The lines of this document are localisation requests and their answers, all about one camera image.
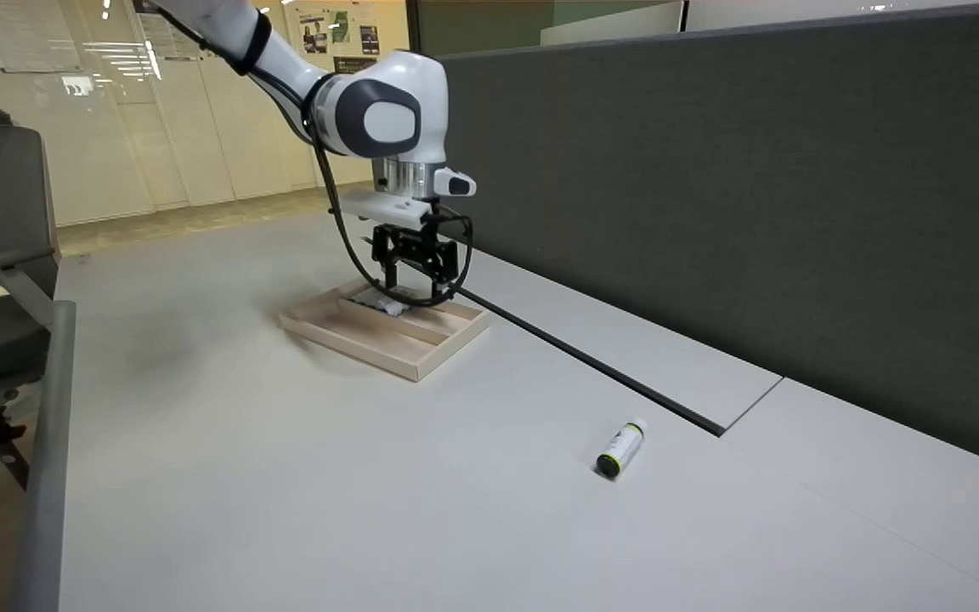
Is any wooden tray with compartments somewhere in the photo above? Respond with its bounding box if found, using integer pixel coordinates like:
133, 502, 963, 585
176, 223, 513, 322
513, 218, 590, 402
274, 281, 489, 380

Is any white bottle green cap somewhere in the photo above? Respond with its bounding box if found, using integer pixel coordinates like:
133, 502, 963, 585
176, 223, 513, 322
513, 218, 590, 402
596, 422, 645, 480

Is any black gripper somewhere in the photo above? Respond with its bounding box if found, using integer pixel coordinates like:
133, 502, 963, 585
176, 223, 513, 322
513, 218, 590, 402
369, 223, 458, 281

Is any dark grey partition panel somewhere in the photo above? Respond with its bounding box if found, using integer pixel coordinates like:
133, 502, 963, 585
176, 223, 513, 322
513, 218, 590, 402
446, 4, 979, 457

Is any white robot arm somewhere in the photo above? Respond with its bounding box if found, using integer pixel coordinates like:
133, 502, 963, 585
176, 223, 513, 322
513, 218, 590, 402
145, 0, 474, 281

